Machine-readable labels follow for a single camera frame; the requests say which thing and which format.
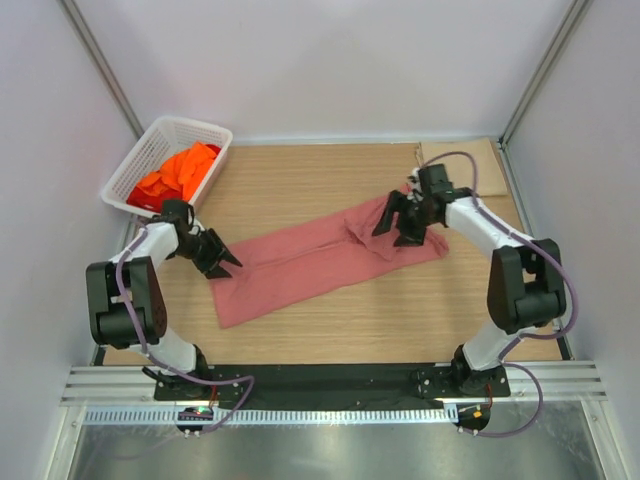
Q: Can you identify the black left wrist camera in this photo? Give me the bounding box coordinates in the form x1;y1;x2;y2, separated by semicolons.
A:
149;198;195;232

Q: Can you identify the white plastic laundry basket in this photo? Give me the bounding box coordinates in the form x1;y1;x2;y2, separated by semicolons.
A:
101;116;233;218

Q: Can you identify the left aluminium frame post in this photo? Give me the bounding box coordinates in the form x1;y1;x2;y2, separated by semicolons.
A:
57;0;145;139

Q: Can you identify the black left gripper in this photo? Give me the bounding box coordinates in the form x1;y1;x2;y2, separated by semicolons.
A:
172;229;241;279

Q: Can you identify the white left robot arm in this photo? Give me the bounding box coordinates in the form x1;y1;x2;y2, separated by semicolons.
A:
85;217;242;400

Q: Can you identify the right aluminium frame post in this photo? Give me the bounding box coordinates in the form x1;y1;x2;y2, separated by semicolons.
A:
498;0;596;147

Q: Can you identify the orange t shirt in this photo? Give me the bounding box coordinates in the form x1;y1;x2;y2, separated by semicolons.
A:
126;142;221;213

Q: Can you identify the aluminium frame post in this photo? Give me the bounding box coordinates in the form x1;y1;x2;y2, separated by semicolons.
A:
498;0;596;147
57;0;145;139

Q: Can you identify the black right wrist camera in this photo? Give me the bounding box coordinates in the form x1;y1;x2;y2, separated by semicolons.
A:
417;164;454;199

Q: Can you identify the folded beige t shirt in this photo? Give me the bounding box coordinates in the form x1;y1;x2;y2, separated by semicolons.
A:
416;138;509;197

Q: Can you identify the pink t shirt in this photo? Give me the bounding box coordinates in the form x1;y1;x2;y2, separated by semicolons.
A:
210;196;449;328

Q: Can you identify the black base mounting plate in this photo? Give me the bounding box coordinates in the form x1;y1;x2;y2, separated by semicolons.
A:
142;363;511;411

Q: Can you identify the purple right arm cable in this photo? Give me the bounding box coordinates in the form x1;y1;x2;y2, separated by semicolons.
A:
417;151;581;440

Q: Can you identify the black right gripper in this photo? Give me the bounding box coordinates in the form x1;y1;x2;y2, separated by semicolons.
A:
372;190;437;248

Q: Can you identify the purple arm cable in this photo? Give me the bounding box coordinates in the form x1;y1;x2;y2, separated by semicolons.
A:
417;151;581;440
115;229;256;434

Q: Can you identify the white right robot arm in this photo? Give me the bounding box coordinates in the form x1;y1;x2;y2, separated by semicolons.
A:
372;188;566;396

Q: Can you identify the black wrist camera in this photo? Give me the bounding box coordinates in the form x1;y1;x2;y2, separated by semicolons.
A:
417;164;454;199
149;198;195;232

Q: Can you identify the white slotted cable duct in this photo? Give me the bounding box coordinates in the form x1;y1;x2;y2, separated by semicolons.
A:
84;404;458;427

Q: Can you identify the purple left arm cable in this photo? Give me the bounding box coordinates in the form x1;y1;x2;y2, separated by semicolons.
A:
115;229;256;434

